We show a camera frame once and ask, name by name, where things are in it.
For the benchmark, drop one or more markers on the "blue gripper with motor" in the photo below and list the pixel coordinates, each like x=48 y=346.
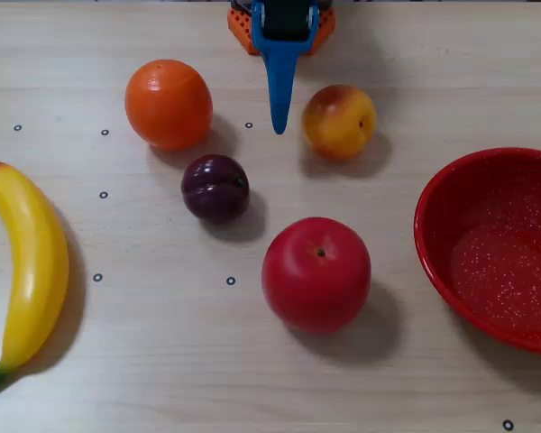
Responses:
x=285 y=53

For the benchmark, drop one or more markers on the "dark purple plum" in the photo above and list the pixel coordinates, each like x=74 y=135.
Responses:
x=214 y=189

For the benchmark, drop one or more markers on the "red speckled bowl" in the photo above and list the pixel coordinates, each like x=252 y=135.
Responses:
x=500 y=270

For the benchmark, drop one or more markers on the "yellow orange peach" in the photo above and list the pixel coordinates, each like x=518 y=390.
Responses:
x=338 y=122

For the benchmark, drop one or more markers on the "orange fruit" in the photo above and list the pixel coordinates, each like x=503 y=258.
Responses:
x=169 y=106

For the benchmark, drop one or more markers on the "red apple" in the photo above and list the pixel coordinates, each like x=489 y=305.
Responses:
x=315 y=277

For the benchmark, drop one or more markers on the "yellow banana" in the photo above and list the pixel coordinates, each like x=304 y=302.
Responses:
x=31 y=270

